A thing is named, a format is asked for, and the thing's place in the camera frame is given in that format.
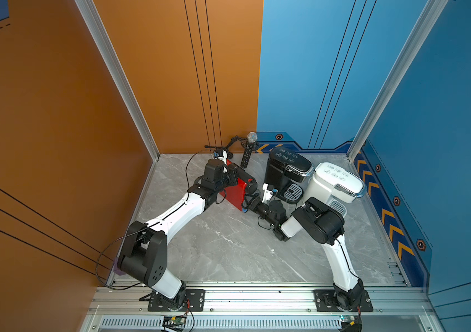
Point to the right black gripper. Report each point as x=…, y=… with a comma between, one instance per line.
x=255, y=204

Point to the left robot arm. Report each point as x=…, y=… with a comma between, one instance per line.
x=144, y=252

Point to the aluminium mounting rail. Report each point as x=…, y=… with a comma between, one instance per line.
x=262, y=307

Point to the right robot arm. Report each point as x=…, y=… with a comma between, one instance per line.
x=325, y=226

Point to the green circuit board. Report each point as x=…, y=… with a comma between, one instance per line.
x=174, y=323
x=354, y=325

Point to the red coffee machine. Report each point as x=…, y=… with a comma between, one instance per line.
x=246, y=186

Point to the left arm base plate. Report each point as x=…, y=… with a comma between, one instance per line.
x=191, y=299

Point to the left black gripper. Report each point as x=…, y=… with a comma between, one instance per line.
x=233, y=178

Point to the white coffee machine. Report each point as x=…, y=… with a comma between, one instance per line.
x=334, y=186

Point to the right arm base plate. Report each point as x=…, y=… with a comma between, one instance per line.
x=331, y=301

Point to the black coffee machine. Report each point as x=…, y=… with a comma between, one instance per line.
x=285, y=170

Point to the right green circuit board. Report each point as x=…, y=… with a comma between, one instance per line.
x=354, y=325

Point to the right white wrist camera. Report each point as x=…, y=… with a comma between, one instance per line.
x=269, y=192

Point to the microphone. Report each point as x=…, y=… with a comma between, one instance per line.
x=248, y=143

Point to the left green circuit board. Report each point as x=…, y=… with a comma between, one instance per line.
x=174, y=323

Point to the purple cube toy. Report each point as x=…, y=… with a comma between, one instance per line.
x=117, y=270

